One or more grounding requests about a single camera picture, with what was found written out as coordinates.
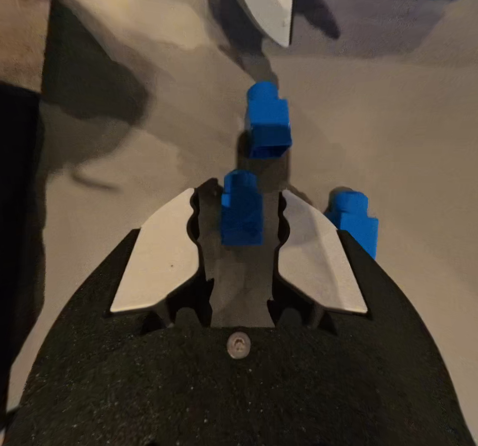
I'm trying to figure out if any blue mega block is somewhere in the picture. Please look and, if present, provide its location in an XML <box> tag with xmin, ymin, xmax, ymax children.
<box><xmin>324</xmin><ymin>189</ymin><xmax>379</xmax><ymax>260</ymax></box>
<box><xmin>244</xmin><ymin>81</ymin><xmax>293</xmax><ymax>159</ymax></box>
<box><xmin>220</xmin><ymin>169</ymin><xmax>264</xmax><ymax>247</ymax></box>

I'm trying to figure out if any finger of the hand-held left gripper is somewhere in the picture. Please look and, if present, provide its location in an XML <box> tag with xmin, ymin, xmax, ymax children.
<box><xmin>220</xmin><ymin>0</ymin><xmax>294</xmax><ymax>48</ymax></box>

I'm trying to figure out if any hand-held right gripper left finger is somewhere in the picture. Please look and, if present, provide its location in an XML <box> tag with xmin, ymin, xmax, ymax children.
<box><xmin>109</xmin><ymin>187</ymin><xmax>214</xmax><ymax>324</ymax></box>

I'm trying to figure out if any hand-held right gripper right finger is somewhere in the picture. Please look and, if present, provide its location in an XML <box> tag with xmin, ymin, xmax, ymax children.
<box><xmin>268</xmin><ymin>189</ymin><xmax>369</xmax><ymax>324</ymax></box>

